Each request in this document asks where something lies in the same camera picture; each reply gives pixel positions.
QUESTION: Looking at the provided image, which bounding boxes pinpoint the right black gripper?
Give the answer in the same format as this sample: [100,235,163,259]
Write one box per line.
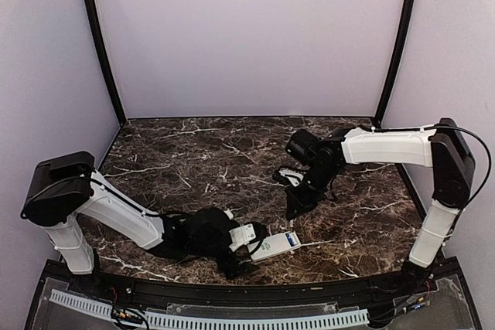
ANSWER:
[285,162,339,220]

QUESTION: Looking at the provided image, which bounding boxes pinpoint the white remote control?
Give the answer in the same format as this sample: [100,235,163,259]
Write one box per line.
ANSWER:
[247,232,302,261]

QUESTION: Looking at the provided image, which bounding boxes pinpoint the blue battery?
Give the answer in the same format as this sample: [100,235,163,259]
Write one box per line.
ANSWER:
[286,232,302,249]

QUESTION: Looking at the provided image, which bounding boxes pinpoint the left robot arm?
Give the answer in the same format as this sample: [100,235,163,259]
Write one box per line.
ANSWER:
[20,151,268,296]

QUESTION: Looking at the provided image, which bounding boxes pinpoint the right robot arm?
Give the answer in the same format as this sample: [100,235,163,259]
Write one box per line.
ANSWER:
[274,118,479,294]

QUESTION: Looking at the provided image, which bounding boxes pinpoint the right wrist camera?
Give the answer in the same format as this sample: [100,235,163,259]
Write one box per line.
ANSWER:
[272,166,306,187]

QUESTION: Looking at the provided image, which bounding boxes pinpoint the black front rail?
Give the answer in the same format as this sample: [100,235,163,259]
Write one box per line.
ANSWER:
[83,257,469,311]

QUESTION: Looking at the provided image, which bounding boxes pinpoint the white slotted cable duct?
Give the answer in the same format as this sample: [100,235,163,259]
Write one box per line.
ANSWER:
[49,289,370,329]

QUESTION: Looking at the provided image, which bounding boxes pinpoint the right black frame post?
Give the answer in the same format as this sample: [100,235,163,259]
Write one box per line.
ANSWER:
[374,0,415,126]

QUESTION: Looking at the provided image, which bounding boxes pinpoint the black frame post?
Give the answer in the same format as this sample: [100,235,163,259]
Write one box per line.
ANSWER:
[84,0,127,127]
[374,0,415,126]

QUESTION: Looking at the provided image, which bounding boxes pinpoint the left black frame post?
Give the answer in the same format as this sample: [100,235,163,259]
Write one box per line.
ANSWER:
[84,0,127,127]

